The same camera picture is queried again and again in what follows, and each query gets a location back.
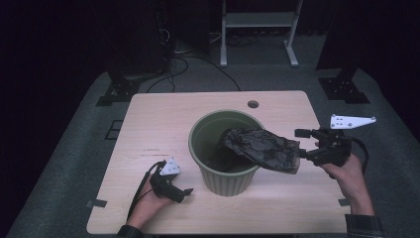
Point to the black stand with base plate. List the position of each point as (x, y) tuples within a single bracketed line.
[(120, 91), (343, 89)]

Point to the white metal stand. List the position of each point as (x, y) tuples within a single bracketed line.
[(259, 19)]

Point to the dark cabinet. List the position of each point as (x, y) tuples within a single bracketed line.
[(138, 39)]

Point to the person's right hand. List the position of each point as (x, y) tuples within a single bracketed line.
[(351, 177)]

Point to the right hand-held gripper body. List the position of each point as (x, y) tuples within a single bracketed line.
[(335, 148)]

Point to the green plastic waste bin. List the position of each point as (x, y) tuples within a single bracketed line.
[(228, 185)]

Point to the person's left hand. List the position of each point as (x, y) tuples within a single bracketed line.
[(148, 205)]

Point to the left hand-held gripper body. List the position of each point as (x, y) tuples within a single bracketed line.
[(163, 186)]

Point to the black plastic garbage bag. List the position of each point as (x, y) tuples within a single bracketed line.
[(264, 148)]

